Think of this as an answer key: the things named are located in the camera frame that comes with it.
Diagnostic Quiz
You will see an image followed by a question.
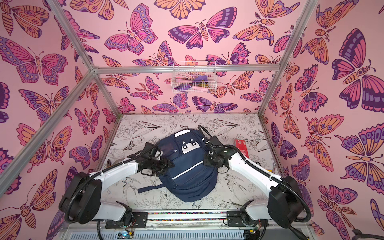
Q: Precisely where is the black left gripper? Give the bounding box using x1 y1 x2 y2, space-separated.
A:
147 156 176 176

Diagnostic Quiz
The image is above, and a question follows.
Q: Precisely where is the navy blue student backpack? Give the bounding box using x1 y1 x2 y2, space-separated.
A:
138 129 218 202

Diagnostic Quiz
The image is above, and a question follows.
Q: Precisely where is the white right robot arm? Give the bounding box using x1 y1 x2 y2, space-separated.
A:
205 136 312 229

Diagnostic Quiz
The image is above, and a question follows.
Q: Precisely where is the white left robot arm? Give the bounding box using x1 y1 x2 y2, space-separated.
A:
59 143 175 226

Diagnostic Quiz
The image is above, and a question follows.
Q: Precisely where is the red pencil box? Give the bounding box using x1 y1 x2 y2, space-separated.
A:
235 139 249 158

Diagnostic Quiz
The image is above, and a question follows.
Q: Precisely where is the small green circuit board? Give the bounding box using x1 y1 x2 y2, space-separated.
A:
117 231 134 240

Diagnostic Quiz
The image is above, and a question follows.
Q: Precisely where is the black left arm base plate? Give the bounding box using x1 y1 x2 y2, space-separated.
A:
105 212 149 229

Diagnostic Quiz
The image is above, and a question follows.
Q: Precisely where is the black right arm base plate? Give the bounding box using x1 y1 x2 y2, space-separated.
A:
223 210 247 227

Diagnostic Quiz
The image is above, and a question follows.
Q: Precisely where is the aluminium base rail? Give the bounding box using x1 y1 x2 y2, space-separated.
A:
56 210 298 240

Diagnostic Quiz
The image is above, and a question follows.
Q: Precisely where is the white wire wall basket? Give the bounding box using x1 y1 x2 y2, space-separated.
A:
170 61 218 94

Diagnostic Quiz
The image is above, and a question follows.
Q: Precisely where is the black screwdriver handle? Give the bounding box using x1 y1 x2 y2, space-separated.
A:
289 226 308 240

